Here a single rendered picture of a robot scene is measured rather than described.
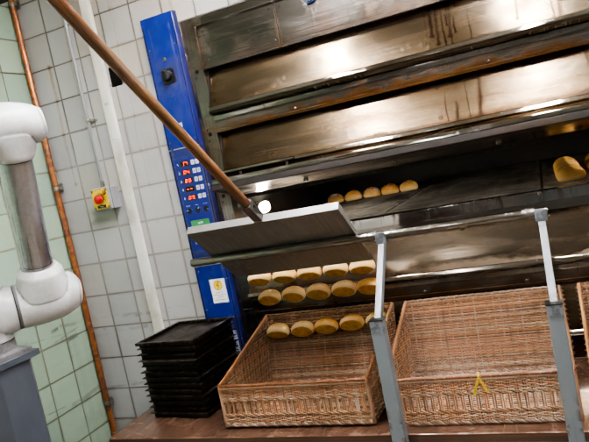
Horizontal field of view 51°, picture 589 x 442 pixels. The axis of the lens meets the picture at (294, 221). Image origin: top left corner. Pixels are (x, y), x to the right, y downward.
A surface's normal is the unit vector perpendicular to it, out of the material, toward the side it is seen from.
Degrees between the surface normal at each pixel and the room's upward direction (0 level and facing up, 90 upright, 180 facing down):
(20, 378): 90
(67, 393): 90
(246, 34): 91
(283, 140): 70
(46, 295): 107
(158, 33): 90
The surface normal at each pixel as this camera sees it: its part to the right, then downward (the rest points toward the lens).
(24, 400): 0.89, -0.14
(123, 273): -0.36, 0.16
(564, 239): -0.40, -0.18
